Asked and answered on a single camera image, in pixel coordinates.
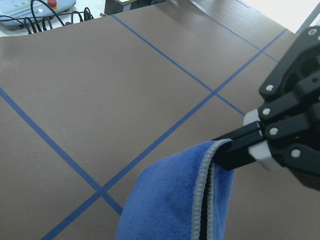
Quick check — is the teach pendant with red button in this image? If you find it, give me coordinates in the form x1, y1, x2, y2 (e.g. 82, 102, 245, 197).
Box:
0, 0, 76, 31

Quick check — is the black power adapter box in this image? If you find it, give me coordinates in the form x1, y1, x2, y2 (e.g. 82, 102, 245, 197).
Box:
104, 0, 165, 16

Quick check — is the blue microfibre towel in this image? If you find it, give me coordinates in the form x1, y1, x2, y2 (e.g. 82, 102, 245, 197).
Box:
115, 139, 235, 240

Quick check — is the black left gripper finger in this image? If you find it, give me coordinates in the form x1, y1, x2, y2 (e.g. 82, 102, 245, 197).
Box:
213, 109, 320, 191
221, 25, 320, 142

